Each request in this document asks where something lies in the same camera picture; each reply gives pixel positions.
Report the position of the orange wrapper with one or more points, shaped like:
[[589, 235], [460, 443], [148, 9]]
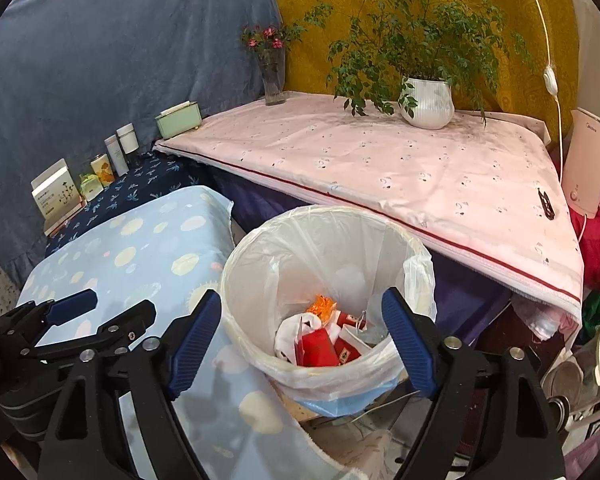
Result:
[[320, 307]]

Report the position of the white floral print box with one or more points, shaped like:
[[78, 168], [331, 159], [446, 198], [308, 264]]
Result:
[[55, 195]]

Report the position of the dark blue patterned cloth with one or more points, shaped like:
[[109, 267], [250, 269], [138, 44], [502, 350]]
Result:
[[145, 180]]

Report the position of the white cosmetic jar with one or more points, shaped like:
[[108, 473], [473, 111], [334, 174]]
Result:
[[127, 139]]

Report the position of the pink printed tablecloth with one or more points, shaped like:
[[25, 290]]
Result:
[[380, 170]]

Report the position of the grey cosmetic tube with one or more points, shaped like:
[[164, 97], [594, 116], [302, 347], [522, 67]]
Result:
[[116, 156]]

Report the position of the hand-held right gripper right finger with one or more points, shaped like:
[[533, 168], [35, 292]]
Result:
[[405, 340]]

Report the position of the green plant in white pot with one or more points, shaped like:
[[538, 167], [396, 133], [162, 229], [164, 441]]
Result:
[[430, 102]]

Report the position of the black clip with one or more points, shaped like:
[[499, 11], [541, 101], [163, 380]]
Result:
[[546, 205]]

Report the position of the pink electric kettle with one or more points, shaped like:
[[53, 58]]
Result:
[[587, 170]]

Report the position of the red paper packet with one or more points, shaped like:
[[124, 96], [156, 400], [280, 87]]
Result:
[[320, 347]]

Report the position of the metal can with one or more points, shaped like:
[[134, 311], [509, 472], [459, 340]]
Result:
[[560, 412]]

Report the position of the bin with white plastic bag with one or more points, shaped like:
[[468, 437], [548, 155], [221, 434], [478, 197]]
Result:
[[330, 240]]

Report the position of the green tissue box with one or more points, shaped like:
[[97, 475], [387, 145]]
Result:
[[177, 122]]

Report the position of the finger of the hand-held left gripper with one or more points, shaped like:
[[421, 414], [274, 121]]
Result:
[[130, 322], [72, 305]]

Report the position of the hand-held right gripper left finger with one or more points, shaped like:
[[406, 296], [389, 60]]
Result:
[[200, 340]]

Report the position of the small green packet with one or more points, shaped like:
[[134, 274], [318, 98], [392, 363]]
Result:
[[91, 189]]

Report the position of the blue backdrop cloth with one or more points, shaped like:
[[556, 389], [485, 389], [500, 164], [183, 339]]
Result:
[[105, 60]]

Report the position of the glass vase with pink flowers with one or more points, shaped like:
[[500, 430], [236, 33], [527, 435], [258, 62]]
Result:
[[274, 85]]

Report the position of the red and white paper cup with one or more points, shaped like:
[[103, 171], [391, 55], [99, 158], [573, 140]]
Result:
[[350, 322]]

